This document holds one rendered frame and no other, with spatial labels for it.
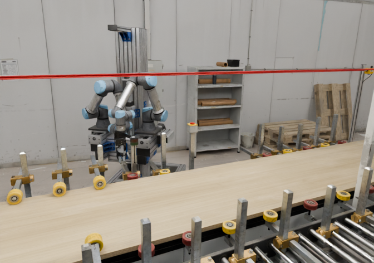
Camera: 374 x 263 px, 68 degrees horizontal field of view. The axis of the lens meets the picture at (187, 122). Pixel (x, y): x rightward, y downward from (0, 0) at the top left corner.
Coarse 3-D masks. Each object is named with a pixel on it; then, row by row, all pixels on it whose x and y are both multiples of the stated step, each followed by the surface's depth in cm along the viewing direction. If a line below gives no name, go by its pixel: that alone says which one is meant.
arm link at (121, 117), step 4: (116, 112) 212; (120, 112) 212; (124, 112) 214; (116, 116) 212; (120, 116) 212; (124, 116) 214; (116, 120) 213; (120, 120) 213; (124, 120) 215; (116, 124) 214; (120, 124) 213; (124, 124) 215
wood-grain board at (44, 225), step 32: (256, 160) 241; (288, 160) 242; (320, 160) 244; (352, 160) 245; (96, 192) 184; (128, 192) 185; (160, 192) 185; (192, 192) 186; (224, 192) 187; (256, 192) 187; (320, 192) 189; (0, 224) 150; (32, 224) 150; (64, 224) 150; (96, 224) 151; (128, 224) 151; (160, 224) 152; (0, 256) 127; (32, 256) 127; (64, 256) 127
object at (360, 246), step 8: (344, 232) 172; (336, 240) 165; (352, 240) 165; (288, 248) 158; (304, 248) 160; (344, 248) 159; (360, 248) 161; (368, 248) 159; (296, 256) 153; (320, 256) 152; (352, 256) 155; (360, 256) 152
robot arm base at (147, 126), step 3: (144, 123) 274; (147, 123) 273; (150, 123) 274; (153, 123) 276; (141, 126) 277; (144, 126) 274; (147, 126) 273; (150, 126) 274; (153, 126) 276; (141, 129) 276; (144, 129) 273; (147, 129) 273; (150, 129) 273; (153, 129) 275
